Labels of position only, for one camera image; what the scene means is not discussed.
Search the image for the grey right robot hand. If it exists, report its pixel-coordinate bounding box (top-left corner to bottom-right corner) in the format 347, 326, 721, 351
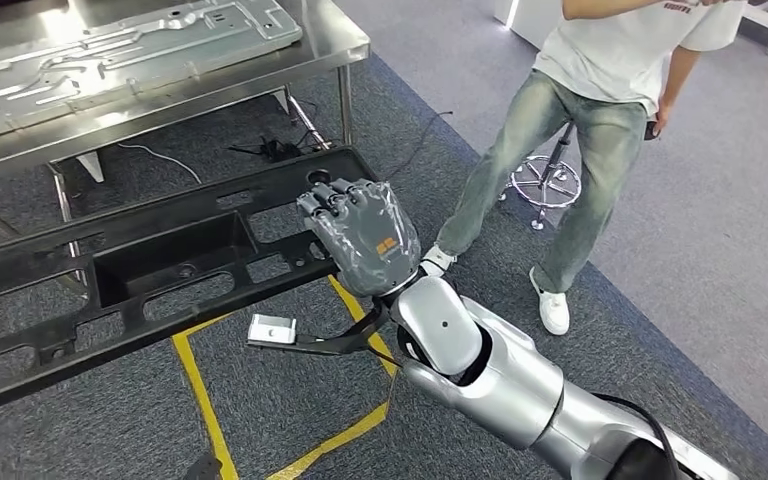
295, 176, 424, 299

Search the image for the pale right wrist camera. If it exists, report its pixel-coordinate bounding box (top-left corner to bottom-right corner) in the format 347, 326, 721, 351
247, 313, 298, 346

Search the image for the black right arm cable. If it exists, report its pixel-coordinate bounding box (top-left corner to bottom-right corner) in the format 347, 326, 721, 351
591, 392, 684, 480

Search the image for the stamped grey metal panel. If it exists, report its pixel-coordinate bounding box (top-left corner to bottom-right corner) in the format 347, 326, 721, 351
0, 0, 304, 140

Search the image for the stainless steel workbench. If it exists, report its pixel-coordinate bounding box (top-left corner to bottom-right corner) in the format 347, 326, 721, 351
0, 0, 373, 293

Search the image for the yellow floor tape square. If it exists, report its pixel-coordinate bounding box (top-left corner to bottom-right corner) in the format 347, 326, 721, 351
169, 274, 403, 480

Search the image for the black robot body part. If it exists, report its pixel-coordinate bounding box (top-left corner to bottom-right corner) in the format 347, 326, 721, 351
181, 451, 224, 480

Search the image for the person's left hand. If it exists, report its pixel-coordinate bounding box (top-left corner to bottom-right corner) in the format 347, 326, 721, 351
648, 99, 674, 142

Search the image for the white cabinet with light strip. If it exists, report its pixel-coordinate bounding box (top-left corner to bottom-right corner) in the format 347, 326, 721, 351
492, 0, 565, 32

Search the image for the white floor cable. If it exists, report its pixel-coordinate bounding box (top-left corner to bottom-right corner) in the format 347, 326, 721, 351
116, 141, 204, 186

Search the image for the black plastic frame part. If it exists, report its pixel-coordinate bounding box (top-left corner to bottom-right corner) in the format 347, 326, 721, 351
0, 144, 381, 424

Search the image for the person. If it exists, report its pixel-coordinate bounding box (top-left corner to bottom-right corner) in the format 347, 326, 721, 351
419, 0, 750, 338

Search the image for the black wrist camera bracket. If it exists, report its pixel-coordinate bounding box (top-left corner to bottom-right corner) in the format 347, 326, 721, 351
246, 301, 393, 358

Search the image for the chrome stool base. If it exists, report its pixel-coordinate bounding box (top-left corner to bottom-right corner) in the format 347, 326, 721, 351
499, 121, 583, 232

